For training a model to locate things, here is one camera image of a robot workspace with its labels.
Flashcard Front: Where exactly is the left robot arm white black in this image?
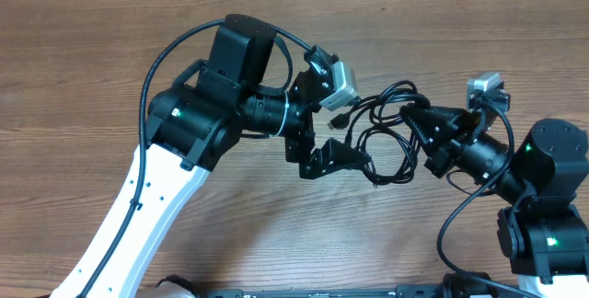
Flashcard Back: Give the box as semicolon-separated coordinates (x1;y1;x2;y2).
53;14;369;297

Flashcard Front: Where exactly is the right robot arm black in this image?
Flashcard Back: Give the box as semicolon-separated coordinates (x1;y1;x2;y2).
400;104;588;297

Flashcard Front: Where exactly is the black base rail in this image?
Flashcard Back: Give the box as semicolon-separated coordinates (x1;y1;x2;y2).
156;273;521;298

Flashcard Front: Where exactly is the thick black cable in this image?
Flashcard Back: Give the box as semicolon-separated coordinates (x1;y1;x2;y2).
327;80;433;187

